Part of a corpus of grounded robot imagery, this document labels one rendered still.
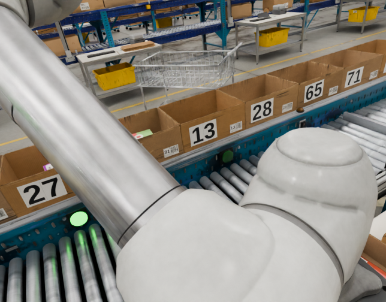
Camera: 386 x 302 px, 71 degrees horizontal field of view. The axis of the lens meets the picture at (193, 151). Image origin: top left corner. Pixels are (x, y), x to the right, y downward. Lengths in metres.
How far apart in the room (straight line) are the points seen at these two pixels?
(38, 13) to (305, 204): 0.53
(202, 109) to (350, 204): 1.42
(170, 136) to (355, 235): 1.06
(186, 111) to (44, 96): 1.34
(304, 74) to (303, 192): 1.91
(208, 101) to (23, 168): 1.07
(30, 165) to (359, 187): 1.43
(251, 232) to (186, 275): 0.08
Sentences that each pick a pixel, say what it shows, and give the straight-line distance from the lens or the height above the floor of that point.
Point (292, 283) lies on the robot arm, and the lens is 0.29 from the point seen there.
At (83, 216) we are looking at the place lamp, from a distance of 1.31.
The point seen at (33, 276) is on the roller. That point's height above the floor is 0.75.
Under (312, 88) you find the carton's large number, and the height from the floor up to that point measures 0.99.
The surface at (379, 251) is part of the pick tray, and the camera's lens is 1.14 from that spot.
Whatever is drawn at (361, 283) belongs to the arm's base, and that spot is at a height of 1.19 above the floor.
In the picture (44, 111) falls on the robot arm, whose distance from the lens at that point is 0.36.
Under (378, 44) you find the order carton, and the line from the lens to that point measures 2.84.
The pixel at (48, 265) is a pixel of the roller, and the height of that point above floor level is 0.75.
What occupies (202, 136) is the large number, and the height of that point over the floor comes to 0.95.
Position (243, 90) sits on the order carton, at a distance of 1.85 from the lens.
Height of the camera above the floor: 1.63
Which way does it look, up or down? 32 degrees down
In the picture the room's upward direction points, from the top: 8 degrees counter-clockwise
